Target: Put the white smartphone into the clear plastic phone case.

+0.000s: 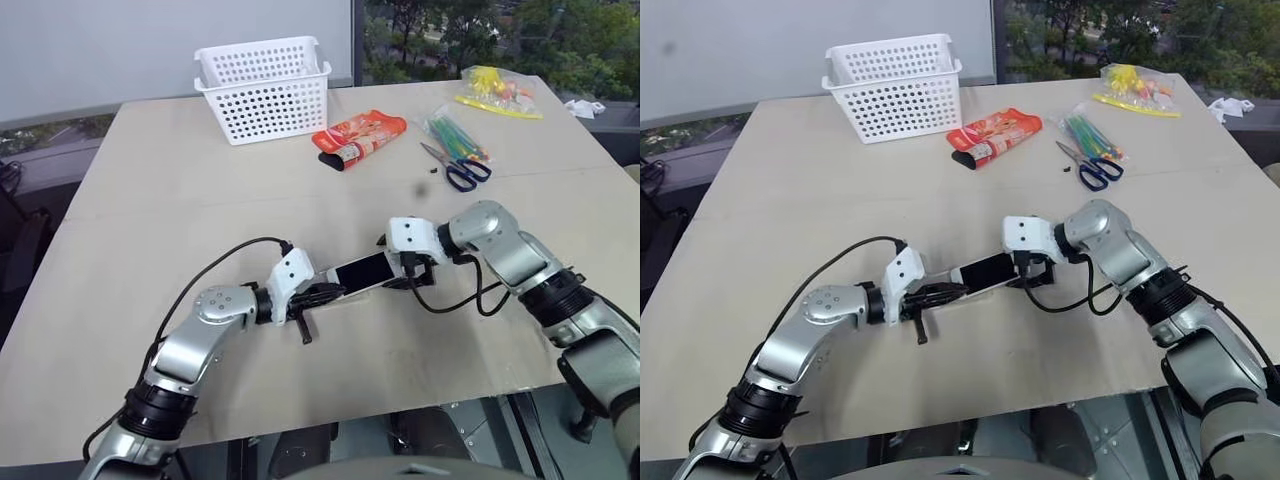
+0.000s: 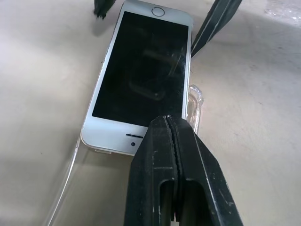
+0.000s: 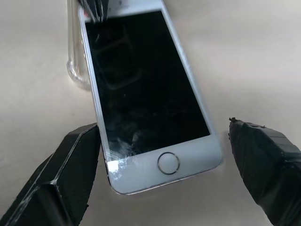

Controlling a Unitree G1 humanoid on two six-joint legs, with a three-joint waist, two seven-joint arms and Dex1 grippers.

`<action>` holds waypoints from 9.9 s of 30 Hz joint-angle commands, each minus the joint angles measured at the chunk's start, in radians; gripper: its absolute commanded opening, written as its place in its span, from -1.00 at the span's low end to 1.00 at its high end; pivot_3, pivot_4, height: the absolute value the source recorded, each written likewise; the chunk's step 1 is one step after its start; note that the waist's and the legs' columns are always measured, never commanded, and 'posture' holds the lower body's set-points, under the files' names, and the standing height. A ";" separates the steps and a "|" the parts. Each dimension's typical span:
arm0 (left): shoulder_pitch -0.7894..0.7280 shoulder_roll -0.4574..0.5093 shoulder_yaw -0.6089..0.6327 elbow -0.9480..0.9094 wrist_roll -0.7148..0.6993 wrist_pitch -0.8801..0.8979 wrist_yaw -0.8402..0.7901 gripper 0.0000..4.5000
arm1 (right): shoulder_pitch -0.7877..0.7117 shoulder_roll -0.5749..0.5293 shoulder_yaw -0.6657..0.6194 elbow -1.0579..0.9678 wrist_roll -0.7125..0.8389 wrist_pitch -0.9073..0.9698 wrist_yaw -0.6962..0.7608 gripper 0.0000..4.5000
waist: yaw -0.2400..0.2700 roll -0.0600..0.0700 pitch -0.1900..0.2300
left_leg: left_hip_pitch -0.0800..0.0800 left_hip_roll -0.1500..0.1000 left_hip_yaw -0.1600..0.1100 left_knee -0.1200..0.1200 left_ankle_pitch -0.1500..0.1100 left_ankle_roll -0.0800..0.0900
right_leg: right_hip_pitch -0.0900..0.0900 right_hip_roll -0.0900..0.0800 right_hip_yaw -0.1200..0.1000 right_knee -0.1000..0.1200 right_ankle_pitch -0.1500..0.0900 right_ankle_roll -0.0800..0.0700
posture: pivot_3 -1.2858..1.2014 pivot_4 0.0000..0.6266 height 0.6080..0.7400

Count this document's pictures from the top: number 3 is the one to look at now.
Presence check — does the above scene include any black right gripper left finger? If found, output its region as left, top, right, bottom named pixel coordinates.
left=0, top=122, right=102, bottom=226

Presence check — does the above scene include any white smartphone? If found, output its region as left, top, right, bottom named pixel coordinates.
left=78, top=0, right=223, bottom=195

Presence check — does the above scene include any clear plastic phone case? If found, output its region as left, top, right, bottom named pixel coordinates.
left=66, top=0, right=93, bottom=91

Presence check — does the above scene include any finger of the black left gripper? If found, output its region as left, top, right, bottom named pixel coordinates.
left=79, top=0, right=109, bottom=24

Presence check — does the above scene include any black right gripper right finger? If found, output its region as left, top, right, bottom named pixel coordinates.
left=228, top=117, right=301, bottom=226

